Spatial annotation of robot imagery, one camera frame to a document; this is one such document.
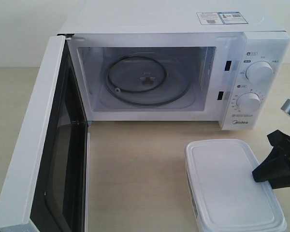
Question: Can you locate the white microwave door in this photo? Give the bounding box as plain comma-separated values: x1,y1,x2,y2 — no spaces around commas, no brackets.
0,35,90,232

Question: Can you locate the upper white power knob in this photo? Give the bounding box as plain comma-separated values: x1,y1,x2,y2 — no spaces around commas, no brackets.
246,61,274,85

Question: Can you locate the glass turntable plate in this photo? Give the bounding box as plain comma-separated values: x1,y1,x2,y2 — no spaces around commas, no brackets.
103,52,191,107

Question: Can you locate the blue bordered warning sticker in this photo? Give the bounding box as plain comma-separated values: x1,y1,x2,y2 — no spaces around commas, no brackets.
196,12,248,25

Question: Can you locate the white Midea microwave body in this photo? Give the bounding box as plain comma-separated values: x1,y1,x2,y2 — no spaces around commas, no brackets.
58,0,290,131

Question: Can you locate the white lidded plastic container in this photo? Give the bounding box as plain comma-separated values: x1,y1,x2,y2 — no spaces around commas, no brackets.
185,139,287,232

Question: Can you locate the lower white timer knob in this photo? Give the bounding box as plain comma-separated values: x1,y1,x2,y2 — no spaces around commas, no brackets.
236,92,261,113

